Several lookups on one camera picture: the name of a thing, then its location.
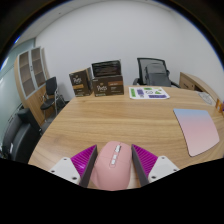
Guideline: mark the black carton box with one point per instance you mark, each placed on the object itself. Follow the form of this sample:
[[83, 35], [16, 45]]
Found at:
[[106, 68]]

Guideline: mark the grey backpack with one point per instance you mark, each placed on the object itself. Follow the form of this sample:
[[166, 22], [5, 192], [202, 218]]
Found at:
[[157, 75]]

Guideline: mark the pink computer mouse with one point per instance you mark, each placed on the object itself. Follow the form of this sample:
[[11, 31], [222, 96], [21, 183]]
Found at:
[[111, 170]]

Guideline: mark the wooden side desk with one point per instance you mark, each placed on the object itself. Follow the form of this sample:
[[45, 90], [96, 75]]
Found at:
[[193, 83]]

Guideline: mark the black mesh office chair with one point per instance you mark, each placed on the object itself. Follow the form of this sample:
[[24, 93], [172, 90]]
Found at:
[[141, 71]]

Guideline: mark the black leather armchair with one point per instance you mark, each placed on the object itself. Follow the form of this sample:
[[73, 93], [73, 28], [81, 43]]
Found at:
[[20, 140]]

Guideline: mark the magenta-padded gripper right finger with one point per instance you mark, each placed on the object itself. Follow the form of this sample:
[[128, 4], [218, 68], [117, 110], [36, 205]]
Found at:
[[163, 166]]

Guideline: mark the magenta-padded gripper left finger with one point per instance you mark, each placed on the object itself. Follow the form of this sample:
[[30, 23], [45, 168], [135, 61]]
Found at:
[[65, 168]]

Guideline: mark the small black visitor chair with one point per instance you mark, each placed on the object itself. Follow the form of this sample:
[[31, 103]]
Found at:
[[51, 86]]

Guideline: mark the pink and blue mouse pad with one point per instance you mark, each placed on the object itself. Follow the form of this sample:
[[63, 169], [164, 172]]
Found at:
[[198, 131]]

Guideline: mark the white sticker sheet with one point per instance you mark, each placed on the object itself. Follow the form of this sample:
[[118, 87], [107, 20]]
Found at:
[[148, 92]]

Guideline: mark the wooden shelf cabinet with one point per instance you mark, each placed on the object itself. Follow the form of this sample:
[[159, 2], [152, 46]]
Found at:
[[31, 96]]

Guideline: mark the small brown carton box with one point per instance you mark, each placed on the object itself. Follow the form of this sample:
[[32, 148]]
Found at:
[[80, 83]]

